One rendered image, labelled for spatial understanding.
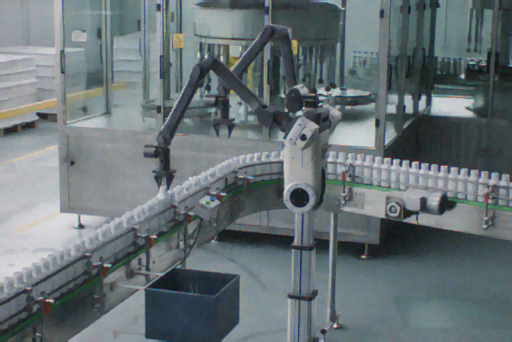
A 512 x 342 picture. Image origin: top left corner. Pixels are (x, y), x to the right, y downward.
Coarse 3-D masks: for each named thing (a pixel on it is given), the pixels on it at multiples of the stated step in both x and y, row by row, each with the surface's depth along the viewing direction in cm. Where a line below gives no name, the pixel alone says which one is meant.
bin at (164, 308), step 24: (144, 288) 399; (168, 288) 423; (192, 288) 427; (216, 288) 423; (168, 312) 398; (192, 312) 395; (216, 312) 393; (168, 336) 400; (192, 336) 397; (216, 336) 396
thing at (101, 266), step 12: (216, 192) 511; (216, 216) 515; (216, 228) 516; (180, 240) 476; (96, 264) 387; (108, 264) 386; (24, 288) 345; (36, 300) 345; (48, 300) 344; (48, 312) 345; (36, 336) 352; (48, 336) 349
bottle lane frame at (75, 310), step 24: (192, 216) 499; (168, 240) 465; (120, 264) 416; (144, 264) 440; (168, 264) 467; (96, 288) 396; (120, 288) 418; (72, 312) 378; (96, 312) 397; (24, 336) 345; (72, 336) 379
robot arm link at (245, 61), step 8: (264, 32) 478; (256, 40) 483; (264, 40) 480; (256, 48) 484; (248, 56) 486; (256, 56) 487; (240, 64) 488; (248, 64) 487; (240, 72) 488; (216, 88) 492
